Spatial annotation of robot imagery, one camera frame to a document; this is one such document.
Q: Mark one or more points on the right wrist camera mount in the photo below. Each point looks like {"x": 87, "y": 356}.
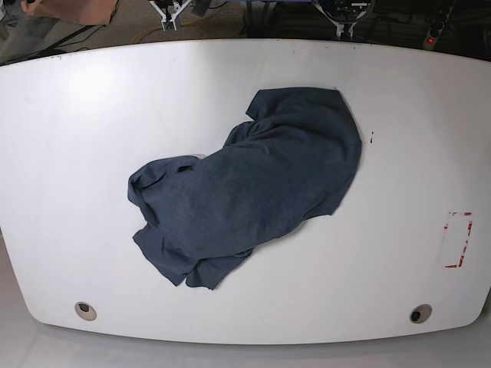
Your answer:
{"x": 170, "y": 10}

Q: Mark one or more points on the table grommet hole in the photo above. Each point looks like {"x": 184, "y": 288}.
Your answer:
{"x": 85, "y": 311}
{"x": 420, "y": 314}

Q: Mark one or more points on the dark blue T-shirt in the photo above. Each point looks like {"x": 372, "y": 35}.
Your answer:
{"x": 294, "y": 159}

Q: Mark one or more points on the left table grommet hole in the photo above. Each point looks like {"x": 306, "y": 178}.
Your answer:
{"x": 85, "y": 311}

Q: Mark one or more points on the right table grommet hole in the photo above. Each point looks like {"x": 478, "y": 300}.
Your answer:
{"x": 420, "y": 314}

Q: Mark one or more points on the red tape rectangle marking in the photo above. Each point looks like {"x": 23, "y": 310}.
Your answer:
{"x": 456, "y": 236}

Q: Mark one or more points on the cardboard box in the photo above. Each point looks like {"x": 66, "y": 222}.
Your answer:
{"x": 79, "y": 12}

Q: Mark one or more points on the power strip with red light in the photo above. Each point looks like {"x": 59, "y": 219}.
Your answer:
{"x": 437, "y": 22}

